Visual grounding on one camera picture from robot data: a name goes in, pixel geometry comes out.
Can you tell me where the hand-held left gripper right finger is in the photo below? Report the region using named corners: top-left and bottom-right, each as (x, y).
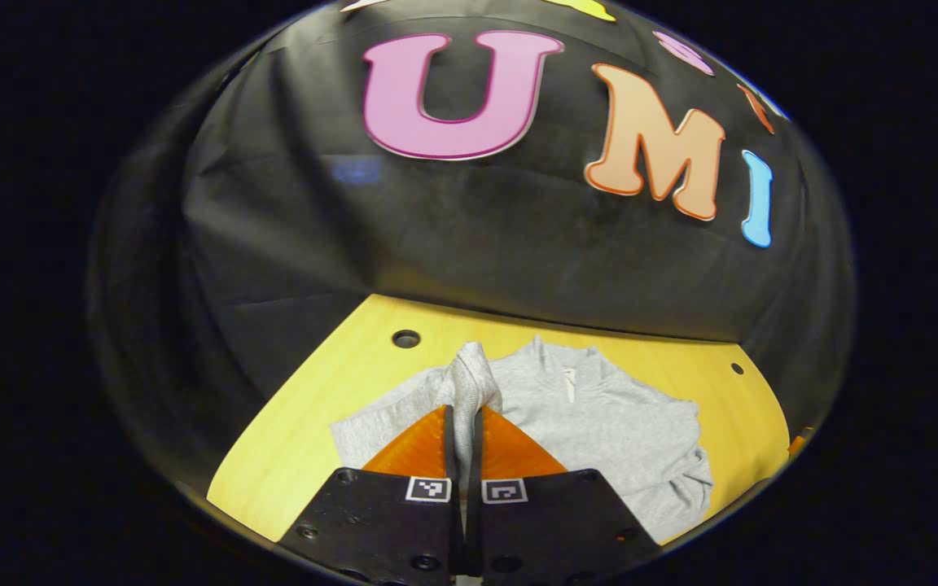
top-left (467, 405), bottom-right (664, 584)

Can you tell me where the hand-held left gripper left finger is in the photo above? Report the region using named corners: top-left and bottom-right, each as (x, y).
top-left (278, 405), bottom-right (465, 584)

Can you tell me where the grey zip-neck sweatshirt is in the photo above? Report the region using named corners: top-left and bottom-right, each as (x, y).
top-left (330, 335), bottom-right (715, 545)

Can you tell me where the black backdrop cloth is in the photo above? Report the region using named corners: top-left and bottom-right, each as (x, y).
top-left (88, 0), bottom-right (855, 489)

